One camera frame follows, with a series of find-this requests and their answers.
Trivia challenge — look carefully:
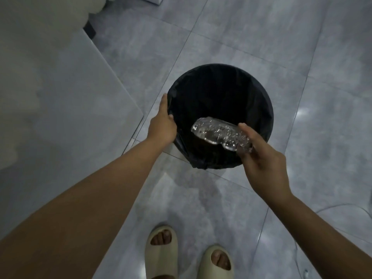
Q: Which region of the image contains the person's left hand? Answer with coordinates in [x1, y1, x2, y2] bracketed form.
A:
[146, 94, 178, 143]

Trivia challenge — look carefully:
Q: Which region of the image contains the person's right hand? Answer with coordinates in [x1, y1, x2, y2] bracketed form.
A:
[237, 123, 293, 206]

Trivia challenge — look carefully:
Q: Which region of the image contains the crushed clear plastic bottle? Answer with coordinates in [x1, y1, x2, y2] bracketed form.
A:
[191, 117, 253, 154]

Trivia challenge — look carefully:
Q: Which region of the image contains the black lined trash bin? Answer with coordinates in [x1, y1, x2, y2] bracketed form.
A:
[167, 63, 274, 171]

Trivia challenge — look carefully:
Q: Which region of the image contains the person's right forearm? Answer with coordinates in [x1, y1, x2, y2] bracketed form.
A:
[269, 191, 372, 279]

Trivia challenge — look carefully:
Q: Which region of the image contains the person's left forearm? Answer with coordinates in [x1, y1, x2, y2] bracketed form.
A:
[0, 136, 172, 279]

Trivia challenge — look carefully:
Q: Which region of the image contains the dark table leg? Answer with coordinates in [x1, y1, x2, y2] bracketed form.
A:
[83, 18, 96, 40]

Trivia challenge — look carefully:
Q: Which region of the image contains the person's right foot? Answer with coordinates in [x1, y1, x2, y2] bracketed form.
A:
[209, 249, 231, 271]

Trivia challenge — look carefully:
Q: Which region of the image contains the person's foot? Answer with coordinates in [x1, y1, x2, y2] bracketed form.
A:
[151, 229, 174, 246]
[209, 249, 231, 271]

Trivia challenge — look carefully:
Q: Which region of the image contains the person's left foot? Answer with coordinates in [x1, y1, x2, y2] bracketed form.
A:
[151, 229, 174, 246]

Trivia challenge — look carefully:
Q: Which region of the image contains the beige right slipper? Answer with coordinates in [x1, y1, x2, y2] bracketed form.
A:
[197, 245, 235, 279]

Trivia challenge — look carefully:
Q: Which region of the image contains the beige slipper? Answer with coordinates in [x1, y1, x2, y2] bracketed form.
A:
[144, 225, 178, 279]
[197, 245, 235, 279]

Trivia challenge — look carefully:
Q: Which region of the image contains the beige left slipper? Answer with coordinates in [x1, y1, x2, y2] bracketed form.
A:
[144, 225, 178, 279]

